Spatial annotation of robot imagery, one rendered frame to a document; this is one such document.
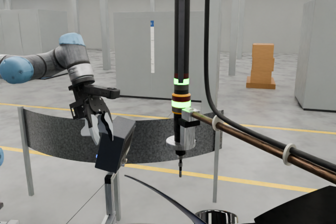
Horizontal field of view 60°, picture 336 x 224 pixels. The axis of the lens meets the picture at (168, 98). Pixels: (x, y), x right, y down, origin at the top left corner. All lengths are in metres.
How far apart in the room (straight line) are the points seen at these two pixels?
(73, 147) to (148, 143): 0.68
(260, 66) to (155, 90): 3.19
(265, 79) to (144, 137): 6.48
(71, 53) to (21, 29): 9.82
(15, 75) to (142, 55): 6.15
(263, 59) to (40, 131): 6.76
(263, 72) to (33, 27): 7.21
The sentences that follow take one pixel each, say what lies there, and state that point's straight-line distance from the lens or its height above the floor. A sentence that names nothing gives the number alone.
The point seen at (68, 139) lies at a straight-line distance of 2.76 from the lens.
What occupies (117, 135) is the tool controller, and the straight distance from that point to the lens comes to 1.38.
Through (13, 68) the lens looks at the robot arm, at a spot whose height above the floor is 1.61.
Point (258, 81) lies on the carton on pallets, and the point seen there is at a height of 0.21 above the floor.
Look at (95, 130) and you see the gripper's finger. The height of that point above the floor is 1.43.
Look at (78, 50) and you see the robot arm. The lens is 0.96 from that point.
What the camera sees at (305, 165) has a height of 1.54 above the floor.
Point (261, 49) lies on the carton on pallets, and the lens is 8.56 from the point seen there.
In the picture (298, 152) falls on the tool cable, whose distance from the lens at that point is 0.45.
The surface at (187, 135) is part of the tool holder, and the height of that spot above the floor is 1.49.
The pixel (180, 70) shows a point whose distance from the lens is 0.63.
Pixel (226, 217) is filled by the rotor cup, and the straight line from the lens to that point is 0.81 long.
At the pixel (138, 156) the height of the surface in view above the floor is 0.62.
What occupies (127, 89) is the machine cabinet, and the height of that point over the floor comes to 0.21.
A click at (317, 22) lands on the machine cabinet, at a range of 6.54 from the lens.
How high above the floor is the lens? 1.73
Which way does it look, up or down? 14 degrees down
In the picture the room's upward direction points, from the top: straight up
